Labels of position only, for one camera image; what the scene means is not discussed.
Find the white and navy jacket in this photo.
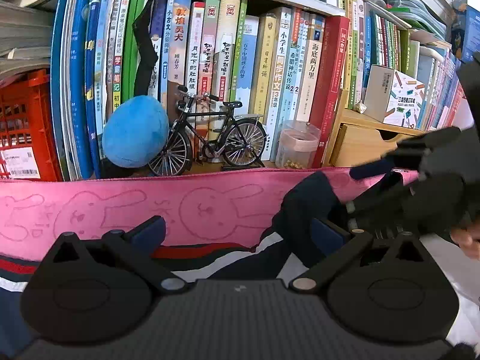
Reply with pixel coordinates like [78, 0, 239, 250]
[1, 170, 479, 359]

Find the person's hand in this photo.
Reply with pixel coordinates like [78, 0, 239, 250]
[450, 223, 480, 260]

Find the wooden drawer organizer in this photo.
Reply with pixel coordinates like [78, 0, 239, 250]
[321, 90, 423, 167]

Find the white pencil pattern box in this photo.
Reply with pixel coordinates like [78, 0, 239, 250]
[364, 65, 425, 129]

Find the small clear plastic jar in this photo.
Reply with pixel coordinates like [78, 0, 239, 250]
[275, 120, 320, 170]

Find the blue package on sill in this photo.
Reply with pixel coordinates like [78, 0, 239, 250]
[451, 0, 480, 63]

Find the red plastic crate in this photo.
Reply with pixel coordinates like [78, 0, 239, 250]
[1, 69, 63, 181]

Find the pink bunny table mat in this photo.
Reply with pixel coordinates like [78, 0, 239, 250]
[1, 168, 312, 261]

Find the row of upright books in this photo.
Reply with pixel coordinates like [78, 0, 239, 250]
[50, 0, 475, 181]

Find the blue plush ball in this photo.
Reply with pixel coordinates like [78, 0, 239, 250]
[102, 95, 169, 168]

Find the miniature black bicycle model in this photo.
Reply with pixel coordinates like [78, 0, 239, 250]
[148, 85, 268, 176]

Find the stack of papers and booklets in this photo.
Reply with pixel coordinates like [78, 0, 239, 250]
[1, 0, 58, 86]

